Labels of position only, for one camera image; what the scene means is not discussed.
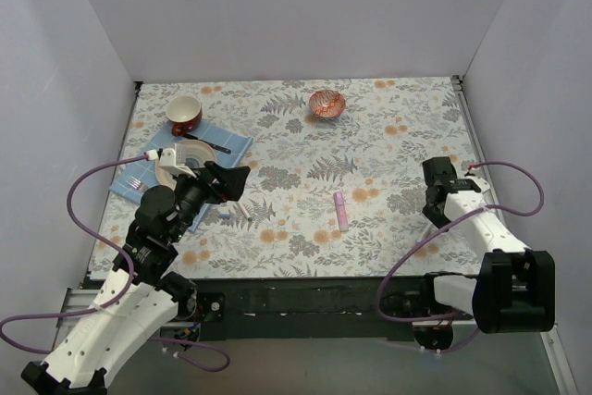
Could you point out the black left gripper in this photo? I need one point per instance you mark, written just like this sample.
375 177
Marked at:
214 183

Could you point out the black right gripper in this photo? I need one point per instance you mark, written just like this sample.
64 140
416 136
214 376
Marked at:
435 203

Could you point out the pink highlighter pen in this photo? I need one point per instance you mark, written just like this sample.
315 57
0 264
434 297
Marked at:
341 214

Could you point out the white pen with blue tip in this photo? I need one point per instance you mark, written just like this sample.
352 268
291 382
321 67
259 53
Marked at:
425 233

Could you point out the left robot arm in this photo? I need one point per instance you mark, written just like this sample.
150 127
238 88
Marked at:
140 293

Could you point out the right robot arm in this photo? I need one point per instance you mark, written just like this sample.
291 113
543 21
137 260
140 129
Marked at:
499 256

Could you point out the white pen with green tip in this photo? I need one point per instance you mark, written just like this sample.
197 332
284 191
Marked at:
245 212

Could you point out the beige plate with blue rings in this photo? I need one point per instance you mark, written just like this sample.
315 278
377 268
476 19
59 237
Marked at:
197 153

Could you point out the red ceramic mug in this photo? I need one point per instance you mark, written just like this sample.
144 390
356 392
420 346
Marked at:
185 112

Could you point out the blue checked cloth napkin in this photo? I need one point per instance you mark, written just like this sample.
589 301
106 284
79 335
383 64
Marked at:
145 171

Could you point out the floral tablecloth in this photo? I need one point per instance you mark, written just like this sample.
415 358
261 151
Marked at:
372 153

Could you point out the orange patterned bowl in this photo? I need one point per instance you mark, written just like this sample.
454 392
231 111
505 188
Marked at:
327 104

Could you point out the black handled fork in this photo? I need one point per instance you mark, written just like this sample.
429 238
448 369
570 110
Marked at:
136 184

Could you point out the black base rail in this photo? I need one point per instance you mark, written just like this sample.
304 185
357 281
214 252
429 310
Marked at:
316 308

